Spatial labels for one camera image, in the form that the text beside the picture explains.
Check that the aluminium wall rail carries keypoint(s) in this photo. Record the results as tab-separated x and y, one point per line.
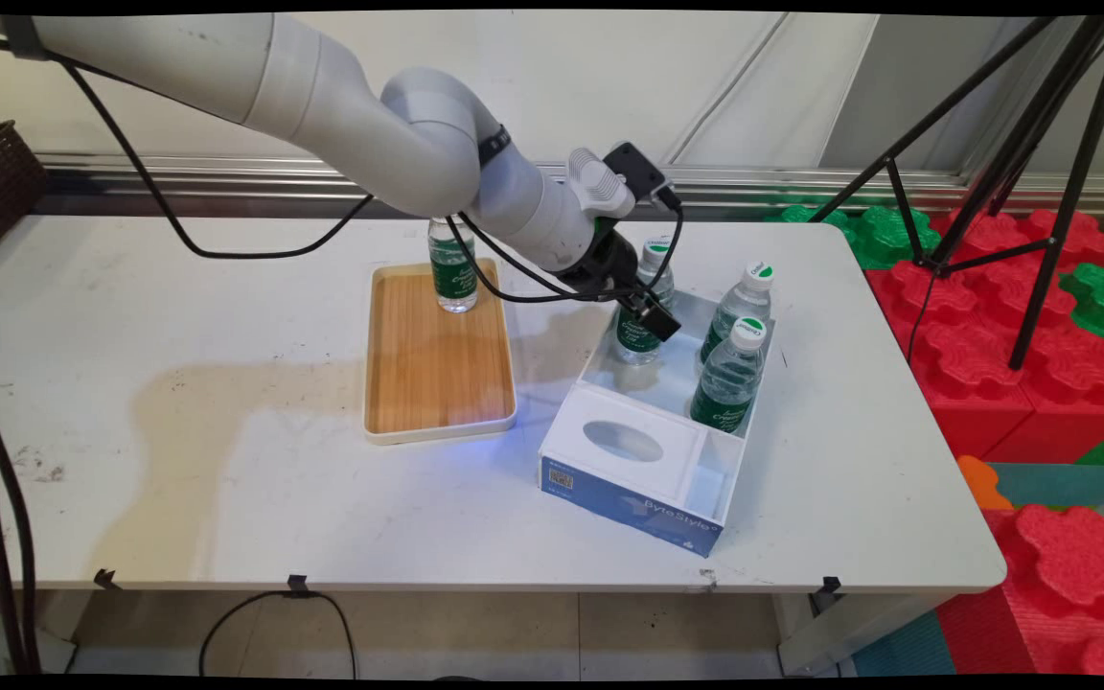
801	182

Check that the dark green foam block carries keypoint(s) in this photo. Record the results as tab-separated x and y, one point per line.
883	235

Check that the large red foam block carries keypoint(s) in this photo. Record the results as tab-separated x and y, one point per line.
983	355

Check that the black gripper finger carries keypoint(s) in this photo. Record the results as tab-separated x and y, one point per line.
659	314
643	331

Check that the water bottle green label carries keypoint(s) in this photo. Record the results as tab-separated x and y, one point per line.
454	278
653	278
729	379
742	302

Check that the black tripod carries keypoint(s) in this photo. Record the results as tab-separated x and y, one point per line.
1041	144

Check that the dark brown woven basket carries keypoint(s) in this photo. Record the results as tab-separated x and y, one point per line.
1	182

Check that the white blue cardboard box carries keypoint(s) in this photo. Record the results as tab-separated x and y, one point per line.
653	431

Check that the teal foam mat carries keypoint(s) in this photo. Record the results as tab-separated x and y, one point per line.
1060	484

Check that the flat red foam block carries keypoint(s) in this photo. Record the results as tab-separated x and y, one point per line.
1002	235

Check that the grey table leg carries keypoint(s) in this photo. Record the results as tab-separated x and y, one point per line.
839	628
54	642

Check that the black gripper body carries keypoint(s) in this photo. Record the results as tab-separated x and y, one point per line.
600	264

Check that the black wrist camera, white mount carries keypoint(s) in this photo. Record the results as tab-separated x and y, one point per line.
619	177

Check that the orange foam piece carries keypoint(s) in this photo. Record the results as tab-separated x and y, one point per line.
978	484

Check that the bamboo tray white rim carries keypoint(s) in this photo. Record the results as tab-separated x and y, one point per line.
437	364

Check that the red foam block ribbed side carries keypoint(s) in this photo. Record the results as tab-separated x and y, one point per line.
1060	585

